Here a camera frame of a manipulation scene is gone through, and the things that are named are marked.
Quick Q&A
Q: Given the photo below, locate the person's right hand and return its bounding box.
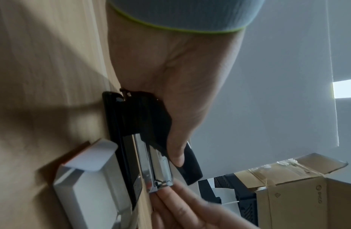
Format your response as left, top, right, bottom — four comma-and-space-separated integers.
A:
150, 179, 267, 229

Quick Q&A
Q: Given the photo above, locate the person's left hand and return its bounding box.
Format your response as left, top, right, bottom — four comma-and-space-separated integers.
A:
107, 6, 247, 168

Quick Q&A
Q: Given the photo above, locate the black stapler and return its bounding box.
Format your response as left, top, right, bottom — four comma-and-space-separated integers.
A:
102, 88, 204, 211

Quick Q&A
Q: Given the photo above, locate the person's left forearm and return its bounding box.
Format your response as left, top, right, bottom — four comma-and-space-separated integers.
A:
106, 0, 265, 34

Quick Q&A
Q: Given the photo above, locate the black office chair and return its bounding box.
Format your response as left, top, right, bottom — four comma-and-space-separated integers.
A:
198, 174, 259, 227

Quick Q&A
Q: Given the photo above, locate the white cardboard box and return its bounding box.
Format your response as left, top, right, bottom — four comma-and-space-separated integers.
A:
52, 138, 136, 229

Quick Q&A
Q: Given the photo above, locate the brown cardboard box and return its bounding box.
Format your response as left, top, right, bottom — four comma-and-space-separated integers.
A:
234, 153, 351, 229

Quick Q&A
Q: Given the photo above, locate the ceiling light panel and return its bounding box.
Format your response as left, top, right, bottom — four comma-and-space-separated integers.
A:
332, 78, 351, 99

